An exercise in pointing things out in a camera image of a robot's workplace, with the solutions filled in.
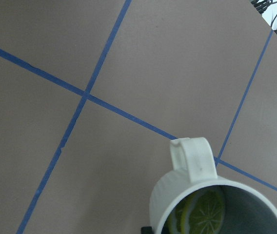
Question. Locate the yellow lemon slice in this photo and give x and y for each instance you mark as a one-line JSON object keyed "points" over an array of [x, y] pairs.
{"points": [[201, 212]]}

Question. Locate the white mug with handle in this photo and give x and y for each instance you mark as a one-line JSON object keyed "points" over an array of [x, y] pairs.
{"points": [[247, 211]]}

